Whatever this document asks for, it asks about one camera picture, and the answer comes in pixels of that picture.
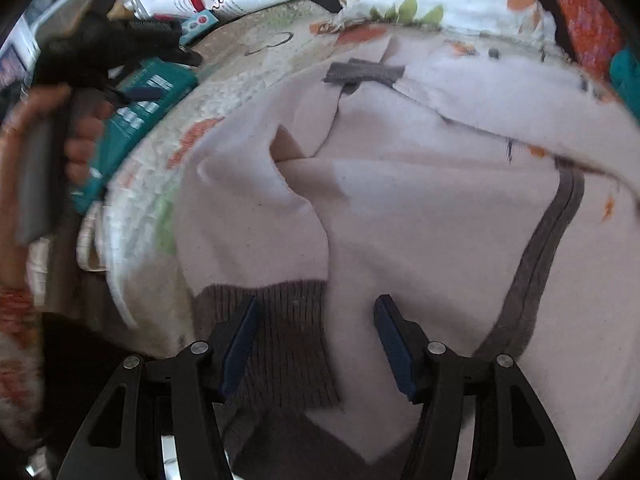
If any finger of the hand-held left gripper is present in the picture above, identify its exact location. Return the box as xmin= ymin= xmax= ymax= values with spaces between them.
xmin=125 ymin=20 xmax=203 ymax=68
xmin=102 ymin=82 xmax=166 ymax=108

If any person's left hand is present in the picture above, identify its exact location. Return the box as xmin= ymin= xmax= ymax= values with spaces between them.
xmin=0 ymin=85 xmax=108 ymax=186

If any person's left forearm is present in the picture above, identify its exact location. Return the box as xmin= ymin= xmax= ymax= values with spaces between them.
xmin=0 ymin=127 xmax=48 ymax=341

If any orange floral cloth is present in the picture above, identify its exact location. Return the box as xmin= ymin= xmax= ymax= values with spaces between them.
xmin=530 ymin=0 xmax=627 ymax=77

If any small box with coloured dots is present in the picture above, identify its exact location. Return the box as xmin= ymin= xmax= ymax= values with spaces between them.
xmin=179 ymin=10 xmax=219 ymax=46

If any teal cloth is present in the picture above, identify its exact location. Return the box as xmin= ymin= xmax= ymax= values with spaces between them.
xmin=609 ymin=47 xmax=640 ymax=106

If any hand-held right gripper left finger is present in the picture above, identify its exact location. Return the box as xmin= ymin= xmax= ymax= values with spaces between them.
xmin=56 ymin=296 xmax=261 ymax=480

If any teal box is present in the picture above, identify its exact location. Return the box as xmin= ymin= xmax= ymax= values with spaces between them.
xmin=70 ymin=57 xmax=199 ymax=212

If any pink sweater with grey trim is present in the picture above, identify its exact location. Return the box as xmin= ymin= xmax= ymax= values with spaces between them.
xmin=175 ymin=35 xmax=640 ymax=480

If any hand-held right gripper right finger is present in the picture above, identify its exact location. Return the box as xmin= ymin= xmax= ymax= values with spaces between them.
xmin=374 ymin=295 xmax=576 ymax=480

